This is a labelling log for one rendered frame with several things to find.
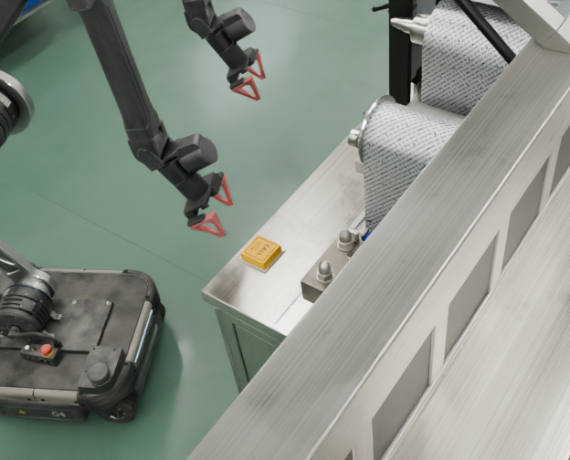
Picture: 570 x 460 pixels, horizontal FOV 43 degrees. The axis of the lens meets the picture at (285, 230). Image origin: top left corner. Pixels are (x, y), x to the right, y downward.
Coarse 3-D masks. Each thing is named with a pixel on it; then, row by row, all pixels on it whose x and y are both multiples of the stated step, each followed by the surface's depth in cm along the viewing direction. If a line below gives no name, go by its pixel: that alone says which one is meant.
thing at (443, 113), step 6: (414, 102) 151; (420, 102) 152; (414, 108) 150; (420, 108) 150; (426, 108) 149; (432, 108) 150; (438, 108) 150; (438, 114) 147; (444, 114) 147; (450, 114) 147; (456, 114) 148; (456, 120) 145; (462, 120) 145
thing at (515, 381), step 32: (544, 224) 96; (544, 256) 92; (512, 288) 89; (544, 288) 89; (480, 320) 87; (512, 320) 86; (544, 320) 86; (480, 352) 83; (512, 352) 83; (544, 352) 83; (448, 384) 81; (480, 384) 81; (512, 384) 80; (544, 384) 80; (448, 416) 78; (480, 416) 78; (512, 416) 78; (544, 416) 77; (416, 448) 76; (448, 448) 76; (480, 448) 75; (512, 448) 75; (544, 448) 75
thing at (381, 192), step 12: (372, 180) 144; (384, 180) 142; (396, 180) 140; (372, 192) 147; (384, 192) 145; (396, 192) 142; (372, 204) 149; (384, 204) 147; (372, 216) 152; (384, 216) 150; (372, 228) 155
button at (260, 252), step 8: (256, 240) 171; (264, 240) 171; (248, 248) 170; (256, 248) 169; (264, 248) 169; (272, 248) 169; (280, 248) 170; (248, 256) 168; (256, 256) 168; (264, 256) 167; (272, 256) 168; (256, 264) 168; (264, 264) 166
